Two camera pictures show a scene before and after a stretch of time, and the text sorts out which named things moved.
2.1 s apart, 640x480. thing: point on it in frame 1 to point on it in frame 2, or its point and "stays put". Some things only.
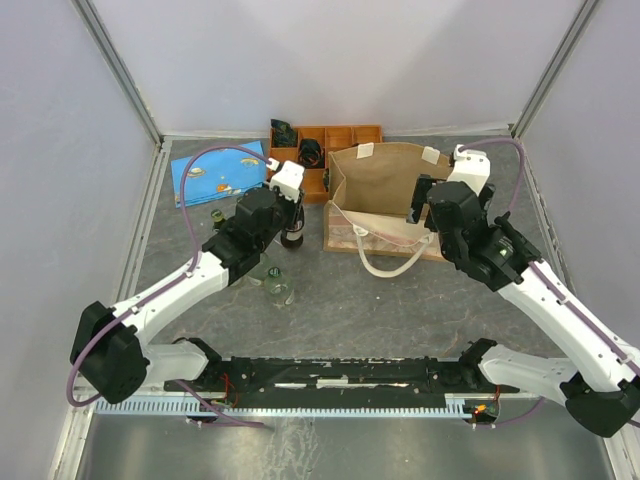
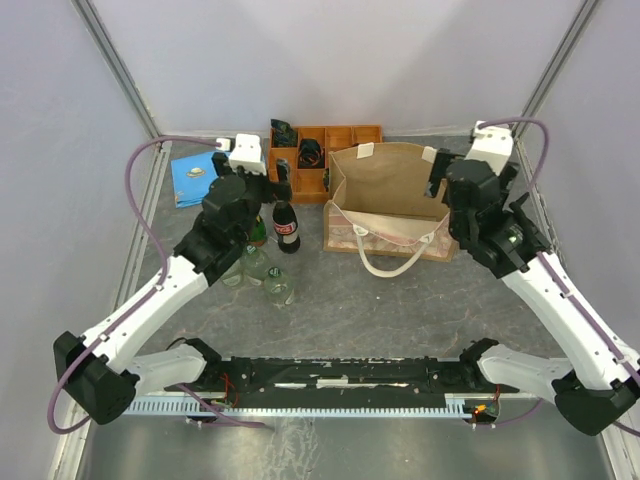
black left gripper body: x=288 y=210 to x=259 y=187
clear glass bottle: x=279 y=288 stays put
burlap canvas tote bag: x=369 y=203 stays put
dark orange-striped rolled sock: x=311 y=154 stays put
